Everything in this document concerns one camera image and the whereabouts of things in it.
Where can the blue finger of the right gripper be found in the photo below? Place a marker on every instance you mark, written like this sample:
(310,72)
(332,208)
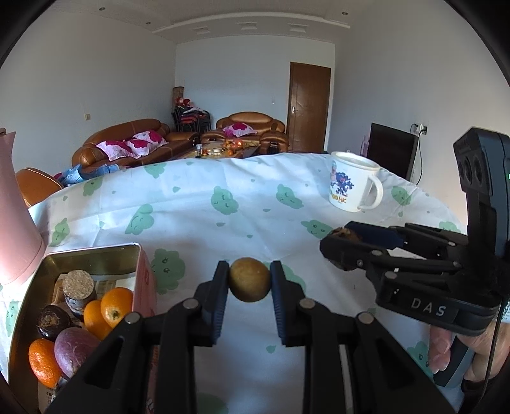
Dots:
(414,256)
(406,234)

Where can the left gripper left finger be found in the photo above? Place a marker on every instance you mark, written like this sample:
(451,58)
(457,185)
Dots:
(194,322)

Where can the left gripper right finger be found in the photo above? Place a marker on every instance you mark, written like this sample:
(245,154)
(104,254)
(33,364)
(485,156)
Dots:
(303,322)

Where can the dark dried spiky fruit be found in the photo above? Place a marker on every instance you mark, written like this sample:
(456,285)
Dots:
(346,233)

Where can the small yellow fruit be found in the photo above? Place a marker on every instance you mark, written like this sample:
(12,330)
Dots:
(250,280)

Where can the striped cylinder jar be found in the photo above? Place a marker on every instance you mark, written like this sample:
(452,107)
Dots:
(79,290)

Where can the purple round passion fruit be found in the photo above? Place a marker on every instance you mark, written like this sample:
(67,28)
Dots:
(72,347)

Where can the dark brown round fruit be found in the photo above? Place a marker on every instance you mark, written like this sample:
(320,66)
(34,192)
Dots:
(52,320)

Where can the large wrinkled orange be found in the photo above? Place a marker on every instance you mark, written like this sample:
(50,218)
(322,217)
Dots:
(41,357)

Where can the smooth orange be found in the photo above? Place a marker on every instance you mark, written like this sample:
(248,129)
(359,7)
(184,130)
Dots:
(94,321)

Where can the person right hand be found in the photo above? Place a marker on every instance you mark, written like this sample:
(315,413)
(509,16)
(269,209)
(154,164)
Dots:
(441,341)

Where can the white mug blue print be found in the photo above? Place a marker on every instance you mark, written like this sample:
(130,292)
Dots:
(354,184)

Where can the black television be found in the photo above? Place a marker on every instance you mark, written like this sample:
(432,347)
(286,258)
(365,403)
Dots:
(393,149)

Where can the pink metal tin box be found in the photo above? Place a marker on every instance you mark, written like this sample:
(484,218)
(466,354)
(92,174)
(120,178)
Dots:
(123,265)

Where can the white tablecloth green clouds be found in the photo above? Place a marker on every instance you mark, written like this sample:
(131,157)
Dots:
(189,214)

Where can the brown leather armchair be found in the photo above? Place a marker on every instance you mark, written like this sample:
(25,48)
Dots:
(266,132)

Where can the wooden coffee table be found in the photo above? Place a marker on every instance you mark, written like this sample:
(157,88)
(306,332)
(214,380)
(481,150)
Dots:
(214,150)

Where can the pink cushion on armchair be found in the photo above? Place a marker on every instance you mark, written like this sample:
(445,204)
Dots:
(238,130)

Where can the brown wooden door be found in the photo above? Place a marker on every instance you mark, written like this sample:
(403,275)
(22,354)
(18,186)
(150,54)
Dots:
(308,107)

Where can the pink electric kettle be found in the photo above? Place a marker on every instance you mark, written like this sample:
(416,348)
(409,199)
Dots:
(22,246)

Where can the pink floral cushion right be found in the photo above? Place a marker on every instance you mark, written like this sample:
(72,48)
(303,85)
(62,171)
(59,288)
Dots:
(145,143)

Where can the pink floral cushion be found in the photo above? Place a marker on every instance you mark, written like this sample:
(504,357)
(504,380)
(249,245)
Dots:
(115,149)
(145,143)

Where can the blue clothing pile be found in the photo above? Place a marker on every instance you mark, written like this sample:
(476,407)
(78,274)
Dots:
(78,174)

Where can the brown leather long sofa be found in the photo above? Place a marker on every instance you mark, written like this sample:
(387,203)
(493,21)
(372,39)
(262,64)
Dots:
(90,157)

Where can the pink floral cushion left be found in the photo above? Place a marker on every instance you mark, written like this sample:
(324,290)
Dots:
(115,149)

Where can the stacked dark chairs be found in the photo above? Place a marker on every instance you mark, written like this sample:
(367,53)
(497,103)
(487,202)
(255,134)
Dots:
(189,118)

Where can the orange leather chair back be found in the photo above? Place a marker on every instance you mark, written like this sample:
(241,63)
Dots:
(36,186)

